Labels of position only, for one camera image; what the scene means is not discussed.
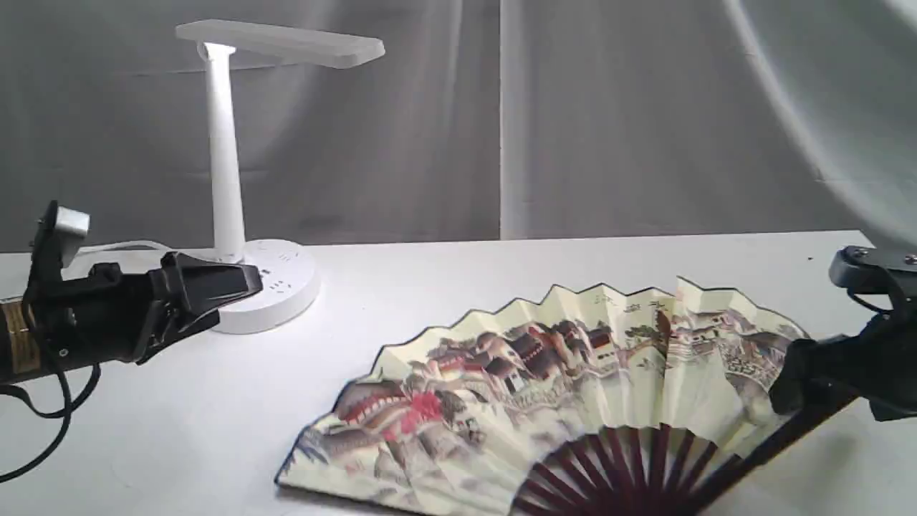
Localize white desk lamp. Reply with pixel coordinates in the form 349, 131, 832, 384
175, 19, 385, 335

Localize white cable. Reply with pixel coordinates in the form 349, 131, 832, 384
68, 242, 216, 260

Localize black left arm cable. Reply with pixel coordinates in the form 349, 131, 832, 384
0, 362, 101, 482

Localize grey fabric backdrop curtain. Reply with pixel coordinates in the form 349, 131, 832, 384
2, 1, 915, 252

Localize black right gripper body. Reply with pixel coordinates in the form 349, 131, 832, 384
853, 290, 916, 421

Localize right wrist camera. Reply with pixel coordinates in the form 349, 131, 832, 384
828, 246, 916, 297

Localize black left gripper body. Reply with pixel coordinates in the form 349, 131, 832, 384
25, 252, 188, 366

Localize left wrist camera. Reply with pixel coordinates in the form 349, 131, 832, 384
32, 200, 91, 269

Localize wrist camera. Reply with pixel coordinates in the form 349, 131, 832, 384
828, 246, 916, 297
32, 200, 91, 269

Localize painted paper folding fan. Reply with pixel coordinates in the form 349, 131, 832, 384
275, 278, 846, 515

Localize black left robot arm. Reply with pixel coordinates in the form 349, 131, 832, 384
1, 252, 263, 385

